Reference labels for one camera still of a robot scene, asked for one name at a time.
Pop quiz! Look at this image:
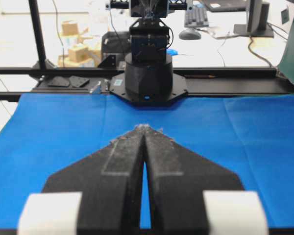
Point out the cardboard box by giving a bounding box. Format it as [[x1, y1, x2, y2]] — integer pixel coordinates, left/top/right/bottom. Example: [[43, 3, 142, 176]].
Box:
[[68, 44, 89, 63], [61, 21, 79, 36]]

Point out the blue table cloth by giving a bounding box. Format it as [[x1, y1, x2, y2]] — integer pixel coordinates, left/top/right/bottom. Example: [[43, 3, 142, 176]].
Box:
[[0, 94, 294, 229]]

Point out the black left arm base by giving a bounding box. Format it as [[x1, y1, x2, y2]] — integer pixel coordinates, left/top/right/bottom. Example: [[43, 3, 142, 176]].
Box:
[[109, 53, 188, 106]]

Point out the black monitor stand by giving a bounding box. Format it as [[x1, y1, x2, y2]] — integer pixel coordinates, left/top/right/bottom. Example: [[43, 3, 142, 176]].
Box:
[[233, 0, 274, 38]]

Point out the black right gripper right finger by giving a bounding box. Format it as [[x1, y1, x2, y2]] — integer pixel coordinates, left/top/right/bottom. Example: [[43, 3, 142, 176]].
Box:
[[144, 125, 270, 235]]

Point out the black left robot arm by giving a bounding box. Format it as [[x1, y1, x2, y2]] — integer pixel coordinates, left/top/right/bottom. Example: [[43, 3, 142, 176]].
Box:
[[129, 0, 170, 65]]

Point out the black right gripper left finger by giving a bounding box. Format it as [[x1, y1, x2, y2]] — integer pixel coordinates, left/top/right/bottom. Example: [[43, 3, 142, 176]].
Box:
[[18, 124, 145, 235]]

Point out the grey computer mouse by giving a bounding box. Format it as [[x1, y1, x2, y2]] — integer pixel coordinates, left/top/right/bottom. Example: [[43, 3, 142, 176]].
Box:
[[179, 28, 201, 40]]

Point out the cardboard box upper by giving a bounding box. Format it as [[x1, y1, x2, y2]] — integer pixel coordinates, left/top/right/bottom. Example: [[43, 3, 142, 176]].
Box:
[[61, 21, 79, 36]]

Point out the black keyboard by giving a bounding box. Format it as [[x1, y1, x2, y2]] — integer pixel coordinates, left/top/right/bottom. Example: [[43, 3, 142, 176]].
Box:
[[184, 6, 209, 28]]

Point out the black metal frame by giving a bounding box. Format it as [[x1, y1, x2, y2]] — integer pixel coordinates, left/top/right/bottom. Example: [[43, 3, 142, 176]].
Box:
[[0, 0, 294, 98]]

